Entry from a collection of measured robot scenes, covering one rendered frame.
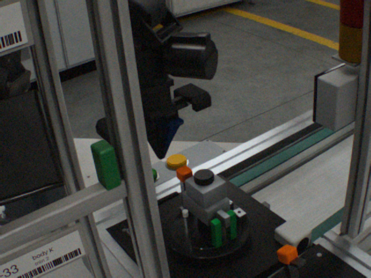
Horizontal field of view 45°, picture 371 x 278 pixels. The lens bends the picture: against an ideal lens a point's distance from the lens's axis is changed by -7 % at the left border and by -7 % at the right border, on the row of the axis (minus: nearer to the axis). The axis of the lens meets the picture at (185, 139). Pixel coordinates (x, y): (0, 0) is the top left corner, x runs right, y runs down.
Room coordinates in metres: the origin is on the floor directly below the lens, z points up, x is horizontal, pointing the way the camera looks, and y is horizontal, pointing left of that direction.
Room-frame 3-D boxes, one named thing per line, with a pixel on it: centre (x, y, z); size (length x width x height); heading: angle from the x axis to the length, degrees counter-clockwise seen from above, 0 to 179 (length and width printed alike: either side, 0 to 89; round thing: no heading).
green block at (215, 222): (0.51, -0.03, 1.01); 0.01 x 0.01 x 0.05; 32
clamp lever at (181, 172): (0.60, 0.00, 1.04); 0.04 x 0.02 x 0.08; 32
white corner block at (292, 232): (0.53, -0.15, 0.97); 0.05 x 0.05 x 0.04; 32
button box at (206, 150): (0.79, 0.02, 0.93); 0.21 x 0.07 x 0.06; 122
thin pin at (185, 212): (0.50, 0.01, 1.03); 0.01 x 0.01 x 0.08; 32
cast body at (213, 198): (0.55, -0.03, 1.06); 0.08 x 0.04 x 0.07; 33
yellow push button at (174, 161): (0.79, 0.02, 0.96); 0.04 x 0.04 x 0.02
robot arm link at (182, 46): (0.65, 0.00, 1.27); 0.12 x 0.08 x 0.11; 65
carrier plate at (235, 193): (0.56, -0.02, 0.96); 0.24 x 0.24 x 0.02; 32
